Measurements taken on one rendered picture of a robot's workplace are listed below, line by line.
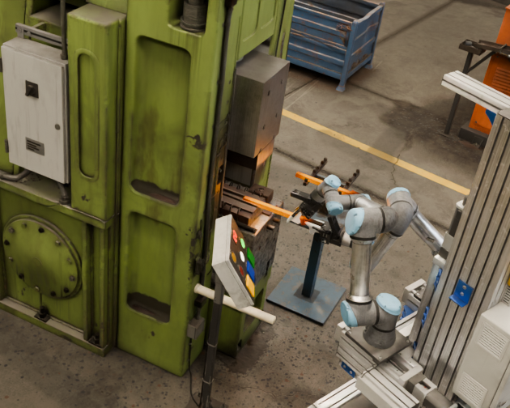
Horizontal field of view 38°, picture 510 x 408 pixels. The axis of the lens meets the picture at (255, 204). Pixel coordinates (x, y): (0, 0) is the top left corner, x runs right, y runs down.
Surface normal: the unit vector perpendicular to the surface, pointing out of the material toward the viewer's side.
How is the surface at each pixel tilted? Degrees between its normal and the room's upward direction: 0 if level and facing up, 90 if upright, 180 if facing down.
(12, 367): 0
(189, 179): 89
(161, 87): 89
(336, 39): 89
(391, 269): 0
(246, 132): 90
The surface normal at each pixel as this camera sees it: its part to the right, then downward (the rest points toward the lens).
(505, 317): 0.12, -0.81
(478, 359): -0.77, 0.29
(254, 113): -0.43, 0.47
